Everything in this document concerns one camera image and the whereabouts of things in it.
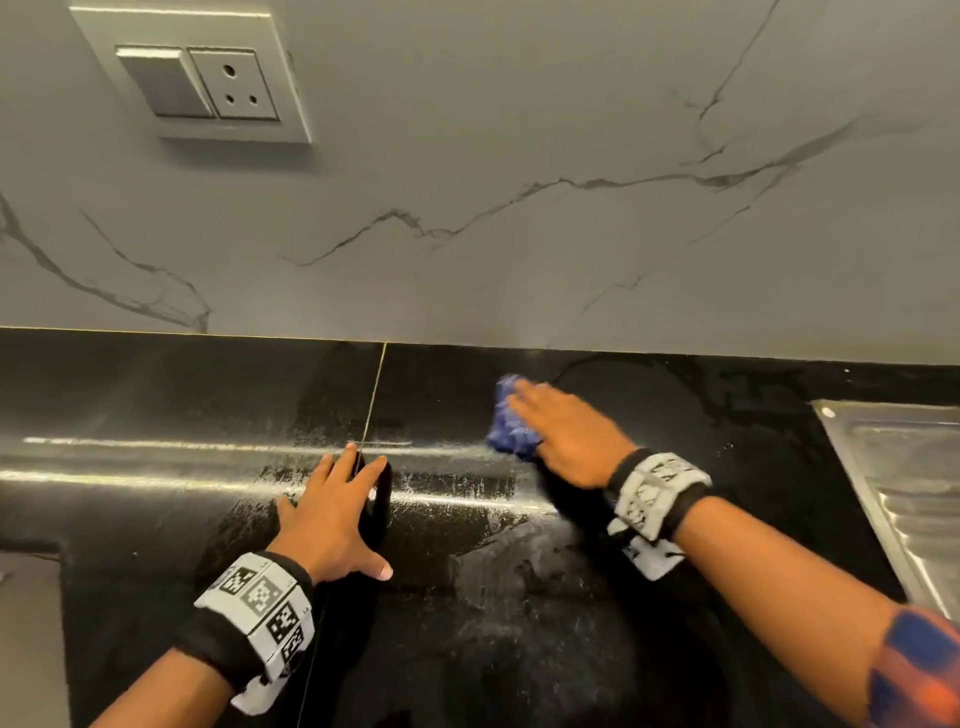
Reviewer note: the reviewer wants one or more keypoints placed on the person's right hand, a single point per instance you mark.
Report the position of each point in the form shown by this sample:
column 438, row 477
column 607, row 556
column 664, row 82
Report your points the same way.
column 578, row 438

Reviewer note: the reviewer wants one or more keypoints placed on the person's left hand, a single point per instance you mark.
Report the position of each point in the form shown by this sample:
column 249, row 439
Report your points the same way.
column 330, row 525

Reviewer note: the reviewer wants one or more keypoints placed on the blue striped cloth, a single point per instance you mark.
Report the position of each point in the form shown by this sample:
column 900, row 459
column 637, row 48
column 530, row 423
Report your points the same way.
column 513, row 428

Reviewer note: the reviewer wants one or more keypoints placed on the person's right forearm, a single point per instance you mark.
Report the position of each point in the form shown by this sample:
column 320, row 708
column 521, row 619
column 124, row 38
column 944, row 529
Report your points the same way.
column 788, row 608

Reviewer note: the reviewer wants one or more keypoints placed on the right wrist marker band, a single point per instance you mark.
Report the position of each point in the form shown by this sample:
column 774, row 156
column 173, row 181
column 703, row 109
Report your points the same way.
column 660, row 495

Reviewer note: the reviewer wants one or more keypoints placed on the wrist marker band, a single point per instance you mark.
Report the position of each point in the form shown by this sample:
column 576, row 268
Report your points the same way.
column 248, row 615
column 660, row 495

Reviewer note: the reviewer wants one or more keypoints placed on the left wrist marker band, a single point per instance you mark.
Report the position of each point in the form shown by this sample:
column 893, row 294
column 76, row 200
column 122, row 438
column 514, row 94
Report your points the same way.
column 248, row 615

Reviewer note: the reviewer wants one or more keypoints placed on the brown lower drawer unit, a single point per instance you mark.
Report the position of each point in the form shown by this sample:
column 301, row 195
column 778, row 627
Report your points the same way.
column 30, row 645

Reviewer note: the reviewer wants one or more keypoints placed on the steel sink drainboard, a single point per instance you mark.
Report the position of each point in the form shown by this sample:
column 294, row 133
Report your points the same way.
column 900, row 480

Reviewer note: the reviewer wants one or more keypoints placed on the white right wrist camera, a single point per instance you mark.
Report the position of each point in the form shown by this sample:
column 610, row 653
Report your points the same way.
column 648, row 555

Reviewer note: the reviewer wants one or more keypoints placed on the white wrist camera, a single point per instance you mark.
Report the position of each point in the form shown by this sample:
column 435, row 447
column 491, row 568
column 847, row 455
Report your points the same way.
column 270, row 687
column 648, row 555

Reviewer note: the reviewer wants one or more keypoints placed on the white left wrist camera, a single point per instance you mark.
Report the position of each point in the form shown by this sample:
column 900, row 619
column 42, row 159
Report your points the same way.
column 270, row 687

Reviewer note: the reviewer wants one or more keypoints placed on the white wall socket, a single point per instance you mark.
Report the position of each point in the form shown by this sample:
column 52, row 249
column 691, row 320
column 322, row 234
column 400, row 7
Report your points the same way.
column 195, row 75

